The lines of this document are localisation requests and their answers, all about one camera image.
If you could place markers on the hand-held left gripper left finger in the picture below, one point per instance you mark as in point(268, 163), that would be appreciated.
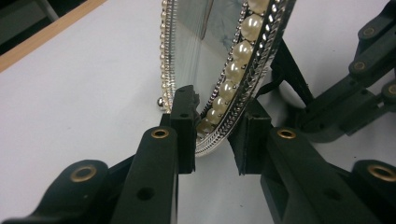
point(185, 137)

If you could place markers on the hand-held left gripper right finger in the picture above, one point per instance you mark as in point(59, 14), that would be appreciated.
point(253, 140)

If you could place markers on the oval silver pearl-rimmed frame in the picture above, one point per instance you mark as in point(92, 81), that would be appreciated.
point(243, 53)

